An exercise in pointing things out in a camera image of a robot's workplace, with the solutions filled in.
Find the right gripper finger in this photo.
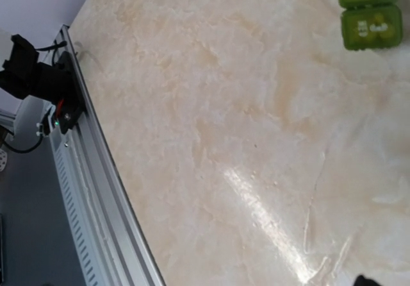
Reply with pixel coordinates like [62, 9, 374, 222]
[354, 275, 381, 286]

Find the green pill organizer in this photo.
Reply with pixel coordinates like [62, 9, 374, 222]
[338, 0, 403, 51]

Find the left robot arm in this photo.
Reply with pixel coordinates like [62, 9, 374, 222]
[1, 34, 78, 134]

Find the front aluminium rail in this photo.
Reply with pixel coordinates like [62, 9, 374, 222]
[50, 26, 165, 285]

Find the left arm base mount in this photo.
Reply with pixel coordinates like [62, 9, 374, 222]
[52, 51, 86, 135]

